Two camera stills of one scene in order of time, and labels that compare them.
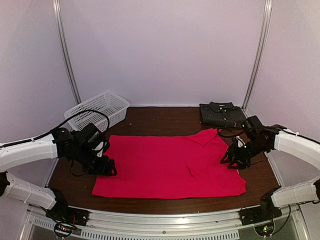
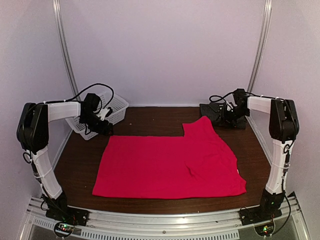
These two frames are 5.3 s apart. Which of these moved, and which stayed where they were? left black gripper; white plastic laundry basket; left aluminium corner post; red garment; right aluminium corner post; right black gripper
Moved: right black gripper; left black gripper
Stayed: right aluminium corner post; white plastic laundry basket; red garment; left aluminium corner post
